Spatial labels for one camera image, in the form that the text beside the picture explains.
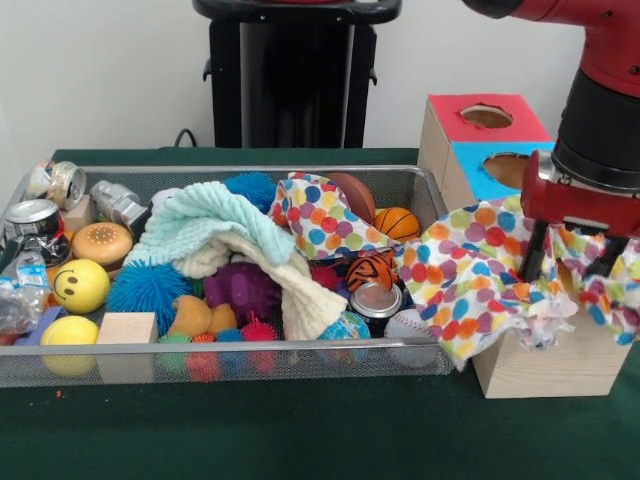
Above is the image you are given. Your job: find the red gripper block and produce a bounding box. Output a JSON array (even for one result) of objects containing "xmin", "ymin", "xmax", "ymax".
[{"xmin": 519, "ymin": 148, "xmax": 640, "ymax": 281}]

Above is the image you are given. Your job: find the polka dot cloth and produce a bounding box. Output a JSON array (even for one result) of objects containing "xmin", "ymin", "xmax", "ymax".
[
  {"xmin": 269, "ymin": 171, "xmax": 404, "ymax": 260},
  {"xmin": 402, "ymin": 194, "xmax": 640, "ymax": 372}
]

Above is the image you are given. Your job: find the wooden box with three holes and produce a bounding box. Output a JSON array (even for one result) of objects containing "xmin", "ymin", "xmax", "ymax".
[{"xmin": 417, "ymin": 93, "xmax": 640, "ymax": 400}]

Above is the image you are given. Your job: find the shallow clear mesh bin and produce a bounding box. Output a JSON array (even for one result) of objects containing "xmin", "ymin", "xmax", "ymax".
[{"xmin": 0, "ymin": 164, "xmax": 464, "ymax": 389}]

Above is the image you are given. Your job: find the small orange basketball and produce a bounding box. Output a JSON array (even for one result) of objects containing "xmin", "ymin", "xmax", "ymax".
[{"xmin": 373, "ymin": 206, "xmax": 421, "ymax": 241}]

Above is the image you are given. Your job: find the white baseball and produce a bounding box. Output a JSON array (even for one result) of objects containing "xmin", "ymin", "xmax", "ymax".
[{"xmin": 383, "ymin": 308, "xmax": 434, "ymax": 340}]

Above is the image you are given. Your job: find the cream knit cloth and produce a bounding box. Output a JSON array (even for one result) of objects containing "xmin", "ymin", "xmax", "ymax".
[{"xmin": 174, "ymin": 234, "xmax": 349, "ymax": 342}]

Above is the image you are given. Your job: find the dark green table cloth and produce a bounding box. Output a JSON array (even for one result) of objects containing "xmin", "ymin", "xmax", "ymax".
[{"xmin": 0, "ymin": 147, "xmax": 640, "ymax": 480}]

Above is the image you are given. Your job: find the mint green knit cloth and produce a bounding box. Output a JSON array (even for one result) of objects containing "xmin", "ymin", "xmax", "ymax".
[{"xmin": 122, "ymin": 180, "xmax": 296, "ymax": 271}]

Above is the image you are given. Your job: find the blue spiky ball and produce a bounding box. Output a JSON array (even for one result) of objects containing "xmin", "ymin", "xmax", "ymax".
[{"xmin": 106, "ymin": 257, "xmax": 194, "ymax": 329}]

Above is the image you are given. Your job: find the plain wooden block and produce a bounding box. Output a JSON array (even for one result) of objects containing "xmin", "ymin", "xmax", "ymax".
[{"xmin": 96, "ymin": 312, "xmax": 159, "ymax": 345}]

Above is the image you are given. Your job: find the toy burger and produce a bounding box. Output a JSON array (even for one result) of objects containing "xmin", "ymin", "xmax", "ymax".
[{"xmin": 71, "ymin": 222, "xmax": 135, "ymax": 274}]

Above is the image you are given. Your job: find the yellow smiley ball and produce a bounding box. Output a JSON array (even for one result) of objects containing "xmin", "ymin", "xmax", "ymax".
[{"xmin": 51, "ymin": 258, "xmax": 111, "ymax": 315}]

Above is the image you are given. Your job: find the plain yellow ball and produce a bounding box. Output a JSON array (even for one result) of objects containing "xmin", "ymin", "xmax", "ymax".
[{"xmin": 39, "ymin": 315, "xmax": 100, "ymax": 347}]

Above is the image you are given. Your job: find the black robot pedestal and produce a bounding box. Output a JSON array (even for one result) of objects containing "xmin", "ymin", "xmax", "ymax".
[{"xmin": 192, "ymin": 0, "xmax": 404, "ymax": 149}]

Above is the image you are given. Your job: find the black cable loop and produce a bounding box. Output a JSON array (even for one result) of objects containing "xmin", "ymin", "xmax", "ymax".
[{"xmin": 173, "ymin": 127, "xmax": 202, "ymax": 149}]

